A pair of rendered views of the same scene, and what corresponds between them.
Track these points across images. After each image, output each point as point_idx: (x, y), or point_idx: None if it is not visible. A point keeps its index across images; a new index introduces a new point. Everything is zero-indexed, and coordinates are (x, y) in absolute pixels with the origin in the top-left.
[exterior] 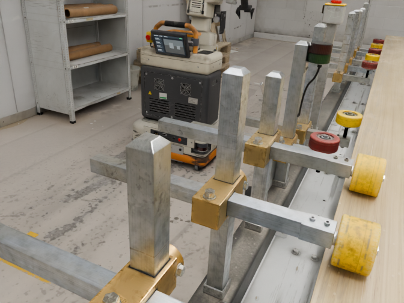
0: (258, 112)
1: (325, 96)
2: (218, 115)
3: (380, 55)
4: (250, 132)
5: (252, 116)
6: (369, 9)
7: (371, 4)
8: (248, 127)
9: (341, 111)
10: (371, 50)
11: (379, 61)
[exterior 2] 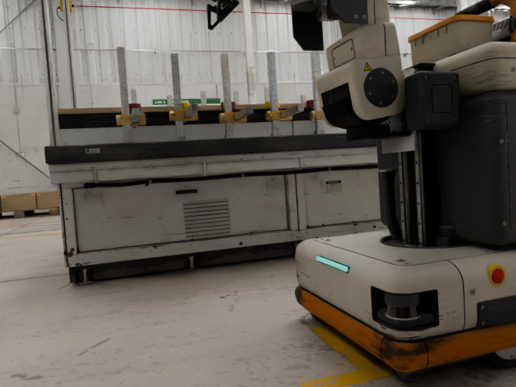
0: (18, 373)
1: (342, 133)
2: (349, 237)
3: (262, 104)
4: (214, 326)
5: (78, 365)
6: (53, 59)
7: (52, 51)
8: (183, 339)
9: None
10: (235, 103)
11: (298, 103)
